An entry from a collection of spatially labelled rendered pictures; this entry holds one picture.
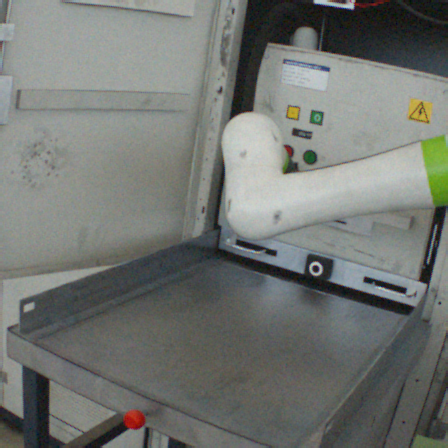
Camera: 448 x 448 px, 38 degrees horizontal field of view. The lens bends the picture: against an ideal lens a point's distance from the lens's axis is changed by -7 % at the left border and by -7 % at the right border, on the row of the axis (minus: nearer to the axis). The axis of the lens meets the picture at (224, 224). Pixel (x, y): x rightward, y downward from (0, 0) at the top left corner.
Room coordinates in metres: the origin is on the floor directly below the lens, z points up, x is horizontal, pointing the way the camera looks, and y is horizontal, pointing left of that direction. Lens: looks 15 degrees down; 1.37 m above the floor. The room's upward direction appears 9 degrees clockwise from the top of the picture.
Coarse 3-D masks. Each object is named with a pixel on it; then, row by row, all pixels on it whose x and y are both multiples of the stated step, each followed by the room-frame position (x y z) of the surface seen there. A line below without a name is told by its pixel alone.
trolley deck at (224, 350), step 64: (128, 320) 1.17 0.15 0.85; (192, 320) 1.22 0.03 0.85; (256, 320) 1.26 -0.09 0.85; (320, 320) 1.31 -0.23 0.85; (384, 320) 1.35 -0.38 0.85; (64, 384) 0.96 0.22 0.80; (128, 384) 0.92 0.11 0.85; (192, 384) 0.96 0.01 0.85; (256, 384) 0.99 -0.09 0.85; (320, 384) 1.01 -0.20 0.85; (384, 384) 1.04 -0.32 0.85
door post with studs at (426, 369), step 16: (432, 288) 1.37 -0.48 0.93; (432, 304) 1.37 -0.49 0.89; (432, 320) 1.36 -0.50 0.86; (432, 336) 1.36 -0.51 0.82; (432, 352) 1.35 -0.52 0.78; (432, 368) 1.35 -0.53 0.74; (416, 384) 1.36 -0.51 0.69; (416, 400) 1.36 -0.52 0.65; (416, 416) 1.35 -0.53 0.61; (400, 432) 1.36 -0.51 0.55
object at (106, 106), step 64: (0, 0) 1.21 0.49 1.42; (64, 0) 1.33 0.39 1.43; (128, 0) 1.43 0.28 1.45; (192, 0) 1.56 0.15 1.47; (0, 64) 1.23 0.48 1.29; (64, 64) 1.37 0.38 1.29; (128, 64) 1.49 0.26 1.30; (192, 64) 1.62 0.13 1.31; (0, 128) 1.27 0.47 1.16; (64, 128) 1.38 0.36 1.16; (128, 128) 1.51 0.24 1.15; (192, 128) 1.65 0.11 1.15; (0, 192) 1.28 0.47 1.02; (64, 192) 1.40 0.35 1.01; (128, 192) 1.52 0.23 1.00; (192, 192) 1.63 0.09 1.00; (0, 256) 1.28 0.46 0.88; (64, 256) 1.41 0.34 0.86; (128, 256) 1.50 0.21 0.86
